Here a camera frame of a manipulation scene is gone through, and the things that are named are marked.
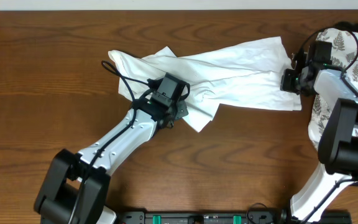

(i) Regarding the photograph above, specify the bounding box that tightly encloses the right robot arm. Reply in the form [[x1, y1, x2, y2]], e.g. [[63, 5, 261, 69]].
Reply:
[[280, 63, 358, 223]]

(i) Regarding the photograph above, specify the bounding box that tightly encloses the fern print cloth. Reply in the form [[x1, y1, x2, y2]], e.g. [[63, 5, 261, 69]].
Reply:
[[308, 29, 358, 148]]

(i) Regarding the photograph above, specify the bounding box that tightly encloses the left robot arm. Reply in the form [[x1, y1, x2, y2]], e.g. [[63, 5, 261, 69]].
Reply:
[[34, 74, 190, 224]]

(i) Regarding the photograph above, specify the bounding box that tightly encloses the black garment under pile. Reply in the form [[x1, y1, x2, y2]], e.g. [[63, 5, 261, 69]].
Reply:
[[334, 21, 358, 33]]

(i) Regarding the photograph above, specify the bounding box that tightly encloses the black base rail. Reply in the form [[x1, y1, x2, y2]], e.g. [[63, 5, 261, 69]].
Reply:
[[116, 210, 352, 224]]

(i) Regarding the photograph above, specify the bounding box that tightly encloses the white t-shirt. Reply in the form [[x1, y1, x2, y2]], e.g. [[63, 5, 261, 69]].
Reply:
[[108, 37, 301, 132]]

